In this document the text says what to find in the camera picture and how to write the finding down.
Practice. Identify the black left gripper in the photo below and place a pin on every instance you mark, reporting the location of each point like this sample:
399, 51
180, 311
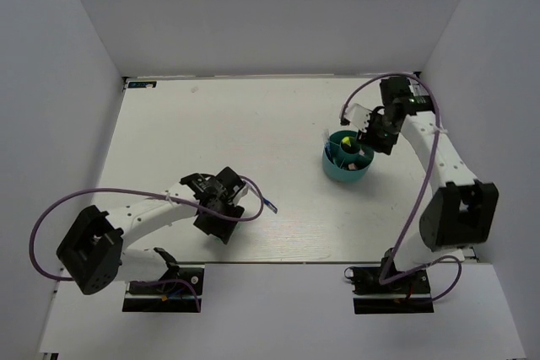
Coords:
223, 229

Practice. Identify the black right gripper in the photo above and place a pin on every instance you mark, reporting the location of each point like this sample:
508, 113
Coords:
380, 145

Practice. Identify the green clear gel pen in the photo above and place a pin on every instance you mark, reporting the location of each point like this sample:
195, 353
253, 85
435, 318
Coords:
326, 138

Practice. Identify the blue clear gel pen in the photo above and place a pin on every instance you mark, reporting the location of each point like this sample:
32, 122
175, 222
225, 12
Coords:
331, 150

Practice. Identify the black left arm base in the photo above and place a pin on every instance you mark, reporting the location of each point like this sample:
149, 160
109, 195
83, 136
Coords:
179, 291

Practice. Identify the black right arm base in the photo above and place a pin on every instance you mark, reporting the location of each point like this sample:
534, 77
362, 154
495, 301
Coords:
409, 295

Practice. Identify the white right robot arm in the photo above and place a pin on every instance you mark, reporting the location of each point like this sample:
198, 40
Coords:
454, 208

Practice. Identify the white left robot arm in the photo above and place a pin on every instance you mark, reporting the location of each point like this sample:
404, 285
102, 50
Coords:
98, 248

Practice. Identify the teal round divided organizer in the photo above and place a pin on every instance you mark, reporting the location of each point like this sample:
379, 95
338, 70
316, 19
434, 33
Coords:
344, 158

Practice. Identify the blue clear ballpoint pen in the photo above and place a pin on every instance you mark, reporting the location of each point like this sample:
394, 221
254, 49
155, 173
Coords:
270, 205

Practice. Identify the left corner label sticker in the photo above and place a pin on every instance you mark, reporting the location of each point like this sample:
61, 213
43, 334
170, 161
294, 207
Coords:
142, 84

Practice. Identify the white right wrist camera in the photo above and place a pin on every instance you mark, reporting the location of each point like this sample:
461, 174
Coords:
356, 115

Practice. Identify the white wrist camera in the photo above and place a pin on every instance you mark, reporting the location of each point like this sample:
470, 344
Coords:
356, 115
239, 191

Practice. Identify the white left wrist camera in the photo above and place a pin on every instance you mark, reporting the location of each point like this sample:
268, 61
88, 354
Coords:
239, 191

